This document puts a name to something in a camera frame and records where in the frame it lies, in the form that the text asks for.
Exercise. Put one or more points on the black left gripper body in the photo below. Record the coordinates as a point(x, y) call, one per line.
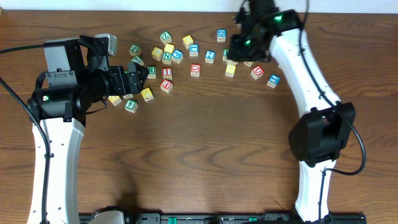
point(115, 86)

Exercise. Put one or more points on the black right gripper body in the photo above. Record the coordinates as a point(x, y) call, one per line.
point(247, 49)

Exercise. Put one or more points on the red I block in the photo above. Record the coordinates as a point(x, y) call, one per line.
point(167, 73)

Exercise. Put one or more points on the blue 2 block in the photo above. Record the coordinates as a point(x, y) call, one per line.
point(210, 56)

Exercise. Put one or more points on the red A block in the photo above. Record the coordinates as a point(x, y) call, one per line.
point(248, 63)

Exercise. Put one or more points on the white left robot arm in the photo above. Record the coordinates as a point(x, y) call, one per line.
point(78, 75)

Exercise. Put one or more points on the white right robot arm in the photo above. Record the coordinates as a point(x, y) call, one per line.
point(325, 122)

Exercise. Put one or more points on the green R block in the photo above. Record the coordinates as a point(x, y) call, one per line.
point(152, 72)

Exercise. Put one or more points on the green 7 block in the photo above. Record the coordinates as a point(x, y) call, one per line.
point(138, 59)

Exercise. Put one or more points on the blue T block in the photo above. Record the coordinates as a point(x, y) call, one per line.
point(128, 96)

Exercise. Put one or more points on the yellow G block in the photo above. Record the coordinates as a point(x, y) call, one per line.
point(115, 100)

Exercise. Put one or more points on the green J block left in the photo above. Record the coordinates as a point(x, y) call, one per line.
point(135, 50)

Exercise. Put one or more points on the yellow C block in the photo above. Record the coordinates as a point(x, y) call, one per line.
point(157, 54)

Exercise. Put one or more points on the yellow K block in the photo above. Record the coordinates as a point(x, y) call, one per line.
point(147, 94)

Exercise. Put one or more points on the red U block right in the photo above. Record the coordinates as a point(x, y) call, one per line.
point(257, 72)

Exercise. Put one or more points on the red u block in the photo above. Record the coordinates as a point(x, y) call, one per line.
point(257, 72)
point(195, 70)

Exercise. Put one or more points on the green 4 block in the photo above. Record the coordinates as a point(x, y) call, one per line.
point(131, 106)

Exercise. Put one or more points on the red E block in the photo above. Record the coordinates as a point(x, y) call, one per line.
point(166, 85)

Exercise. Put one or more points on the green N block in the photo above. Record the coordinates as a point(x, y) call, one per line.
point(167, 58)

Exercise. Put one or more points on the green B block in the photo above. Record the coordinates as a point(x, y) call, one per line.
point(225, 54)

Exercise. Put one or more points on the yellow S block centre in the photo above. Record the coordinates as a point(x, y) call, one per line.
point(230, 70)

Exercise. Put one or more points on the yellow s block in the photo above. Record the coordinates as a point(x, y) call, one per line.
point(169, 48)
point(230, 70)

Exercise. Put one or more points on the blue D block far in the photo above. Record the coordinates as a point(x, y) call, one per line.
point(221, 35)

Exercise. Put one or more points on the blue P block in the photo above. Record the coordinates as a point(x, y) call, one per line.
point(177, 56)

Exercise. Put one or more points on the blue I block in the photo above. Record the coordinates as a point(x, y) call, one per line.
point(273, 81)

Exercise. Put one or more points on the green Z block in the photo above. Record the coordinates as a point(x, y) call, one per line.
point(165, 37)

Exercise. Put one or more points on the red U block left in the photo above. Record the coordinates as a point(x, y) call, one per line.
point(195, 70)

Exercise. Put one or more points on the yellow O block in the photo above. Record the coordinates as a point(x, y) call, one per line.
point(188, 41)

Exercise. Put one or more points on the blue L block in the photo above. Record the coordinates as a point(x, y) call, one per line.
point(193, 50)

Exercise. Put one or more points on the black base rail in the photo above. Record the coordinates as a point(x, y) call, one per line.
point(268, 217)

